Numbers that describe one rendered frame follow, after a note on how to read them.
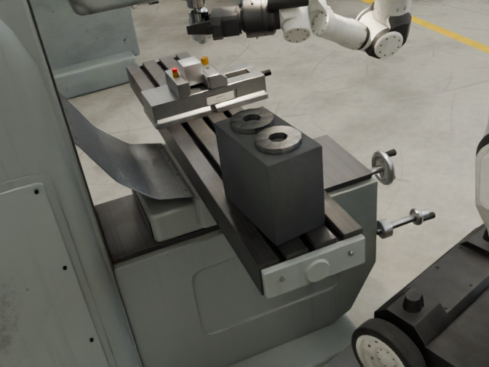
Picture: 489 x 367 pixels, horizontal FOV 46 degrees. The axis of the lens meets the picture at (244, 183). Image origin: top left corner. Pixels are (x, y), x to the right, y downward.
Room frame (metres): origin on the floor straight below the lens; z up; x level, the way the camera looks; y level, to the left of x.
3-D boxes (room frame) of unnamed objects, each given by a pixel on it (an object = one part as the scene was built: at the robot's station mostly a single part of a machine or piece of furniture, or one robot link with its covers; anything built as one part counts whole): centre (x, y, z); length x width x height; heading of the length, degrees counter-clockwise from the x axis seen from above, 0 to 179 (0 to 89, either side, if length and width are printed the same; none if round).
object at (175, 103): (1.56, 0.08, 0.99); 0.35 x 0.15 x 0.11; 109
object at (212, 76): (1.57, 0.06, 1.03); 0.12 x 0.06 x 0.04; 19
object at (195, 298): (1.39, 0.03, 0.44); 0.80 x 0.30 x 0.60; 108
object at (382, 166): (1.54, -0.42, 0.64); 0.16 x 0.12 x 0.12; 108
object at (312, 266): (1.42, 0.07, 0.90); 1.24 x 0.23 x 0.08; 18
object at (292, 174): (0.99, -0.05, 1.04); 0.22 x 0.12 x 0.20; 25
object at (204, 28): (1.35, 0.06, 1.23); 0.06 x 0.02 x 0.03; 85
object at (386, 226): (1.41, -0.49, 0.52); 0.22 x 0.06 x 0.06; 108
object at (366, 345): (0.92, -0.29, 0.50); 0.20 x 0.05 x 0.20; 36
